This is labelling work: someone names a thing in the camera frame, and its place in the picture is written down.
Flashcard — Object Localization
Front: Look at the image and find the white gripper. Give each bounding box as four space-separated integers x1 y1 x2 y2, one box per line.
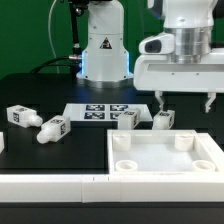
134 32 224 113

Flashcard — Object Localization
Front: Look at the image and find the white square tabletop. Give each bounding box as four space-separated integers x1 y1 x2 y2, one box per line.
107 130 224 175

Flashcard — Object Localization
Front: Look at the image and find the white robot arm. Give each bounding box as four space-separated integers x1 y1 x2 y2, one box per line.
77 0 224 109

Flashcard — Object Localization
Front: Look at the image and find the white marker base sheet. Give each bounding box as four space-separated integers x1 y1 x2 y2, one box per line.
63 103 152 121

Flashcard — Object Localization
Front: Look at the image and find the white front fence bar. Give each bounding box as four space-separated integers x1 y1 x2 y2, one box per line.
0 173 224 203

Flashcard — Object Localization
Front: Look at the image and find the white left fence piece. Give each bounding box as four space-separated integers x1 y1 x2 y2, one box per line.
0 132 4 154

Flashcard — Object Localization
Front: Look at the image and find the black cable bundle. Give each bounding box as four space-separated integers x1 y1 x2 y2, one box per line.
30 55 83 75

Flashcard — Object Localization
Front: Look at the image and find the black camera pole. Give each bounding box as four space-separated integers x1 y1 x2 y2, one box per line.
68 0 89 78

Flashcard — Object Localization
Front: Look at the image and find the white cable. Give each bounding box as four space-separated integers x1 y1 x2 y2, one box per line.
47 0 61 75

